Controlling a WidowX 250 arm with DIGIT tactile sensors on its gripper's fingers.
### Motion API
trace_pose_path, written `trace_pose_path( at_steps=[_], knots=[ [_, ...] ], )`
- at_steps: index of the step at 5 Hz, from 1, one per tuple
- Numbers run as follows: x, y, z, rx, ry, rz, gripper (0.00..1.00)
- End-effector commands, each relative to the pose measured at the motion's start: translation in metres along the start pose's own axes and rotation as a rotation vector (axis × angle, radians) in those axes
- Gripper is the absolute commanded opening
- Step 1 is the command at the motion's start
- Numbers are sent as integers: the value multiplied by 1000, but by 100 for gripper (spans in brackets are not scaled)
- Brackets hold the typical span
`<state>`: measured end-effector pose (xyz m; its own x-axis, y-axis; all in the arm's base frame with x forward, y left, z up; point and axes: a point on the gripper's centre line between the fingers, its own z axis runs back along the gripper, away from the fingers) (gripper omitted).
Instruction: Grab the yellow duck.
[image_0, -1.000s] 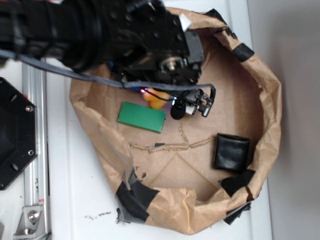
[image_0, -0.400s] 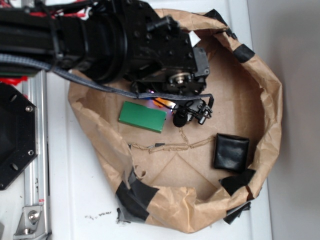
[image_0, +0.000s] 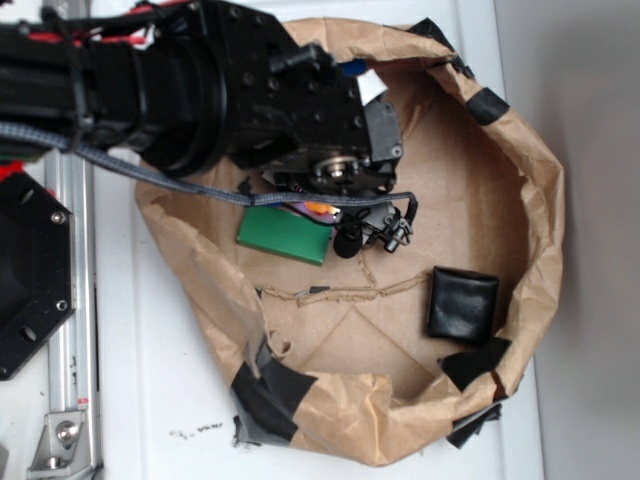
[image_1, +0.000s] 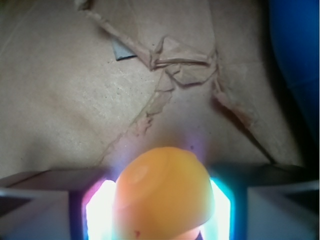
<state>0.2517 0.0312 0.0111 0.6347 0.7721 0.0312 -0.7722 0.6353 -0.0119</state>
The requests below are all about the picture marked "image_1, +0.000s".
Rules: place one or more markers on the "blue plastic bottle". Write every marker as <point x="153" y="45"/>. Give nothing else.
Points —
<point x="295" y="36"/>

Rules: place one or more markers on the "yellow rubber duck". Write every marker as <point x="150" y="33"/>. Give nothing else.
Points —
<point x="163" y="193"/>

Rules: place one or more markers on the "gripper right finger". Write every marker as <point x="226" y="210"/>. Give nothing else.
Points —
<point x="259" y="201"/>

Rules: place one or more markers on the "brown paper bag tray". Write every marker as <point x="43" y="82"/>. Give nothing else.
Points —
<point x="97" y="83"/>

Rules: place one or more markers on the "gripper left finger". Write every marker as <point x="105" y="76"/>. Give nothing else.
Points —
<point x="68" y="204"/>

